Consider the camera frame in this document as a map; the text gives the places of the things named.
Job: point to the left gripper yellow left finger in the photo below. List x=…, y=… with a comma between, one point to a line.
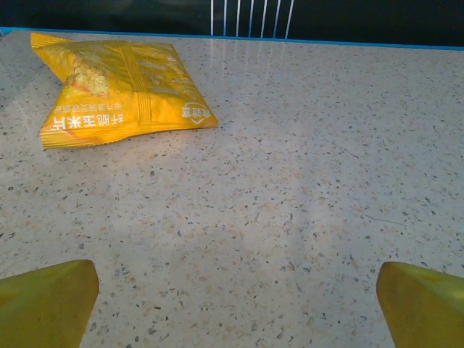
x=43, y=308

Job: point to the yellow snack bag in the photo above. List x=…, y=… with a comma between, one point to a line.
x=119, y=90

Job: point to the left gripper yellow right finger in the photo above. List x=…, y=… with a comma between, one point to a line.
x=424, y=308

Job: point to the blue table border frame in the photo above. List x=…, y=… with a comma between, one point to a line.
x=253, y=37

